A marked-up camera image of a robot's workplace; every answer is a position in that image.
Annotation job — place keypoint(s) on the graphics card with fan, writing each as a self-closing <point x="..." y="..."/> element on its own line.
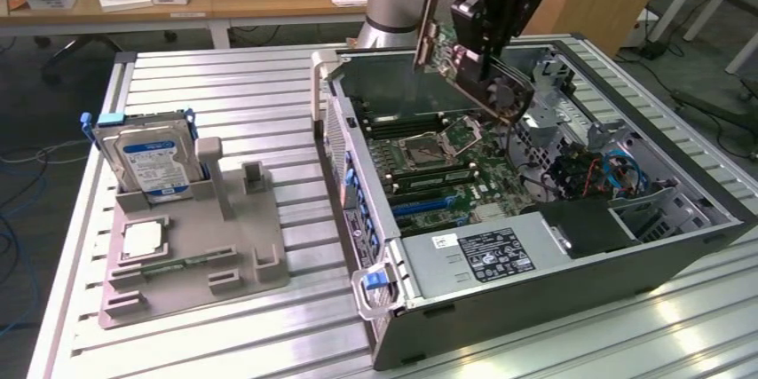
<point x="506" y="95"/>

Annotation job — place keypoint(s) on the green motherboard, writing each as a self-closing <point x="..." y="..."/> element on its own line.
<point x="491" y="175"/>

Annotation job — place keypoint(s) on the perforated metal drive cage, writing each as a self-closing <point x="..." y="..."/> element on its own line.
<point x="562" y="123"/>

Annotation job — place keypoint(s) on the black plastic shroud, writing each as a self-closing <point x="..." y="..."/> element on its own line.
<point x="586" y="228"/>

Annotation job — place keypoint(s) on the green RAM stick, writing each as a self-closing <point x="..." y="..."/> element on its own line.
<point x="178" y="262"/>
<point x="433" y="178"/>

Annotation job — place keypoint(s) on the grey power supply unit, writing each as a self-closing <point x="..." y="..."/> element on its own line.
<point x="438" y="272"/>

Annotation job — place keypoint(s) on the black open PC case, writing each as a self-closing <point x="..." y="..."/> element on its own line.
<point x="533" y="308"/>

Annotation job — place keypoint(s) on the metal socket cover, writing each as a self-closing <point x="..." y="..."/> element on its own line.
<point x="465" y="130"/>

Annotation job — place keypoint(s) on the CPU socket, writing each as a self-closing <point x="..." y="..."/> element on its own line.
<point x="423" y="152"/>

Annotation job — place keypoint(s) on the blue expansion slot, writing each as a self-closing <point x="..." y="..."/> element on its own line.
<point x="426" y="207"/>

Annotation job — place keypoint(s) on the silver CPU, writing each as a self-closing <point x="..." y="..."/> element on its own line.
<point x="144" y="239"/>

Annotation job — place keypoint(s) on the hard disk with blue bracket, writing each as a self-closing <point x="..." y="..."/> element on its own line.
<point x="151" y="161"/>

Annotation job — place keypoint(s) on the grey metal disk bay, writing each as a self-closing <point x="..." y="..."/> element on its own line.
<point x="657" y="210"/>

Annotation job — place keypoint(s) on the grey parts rack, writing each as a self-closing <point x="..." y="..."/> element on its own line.
<point x="190" y="263"/>

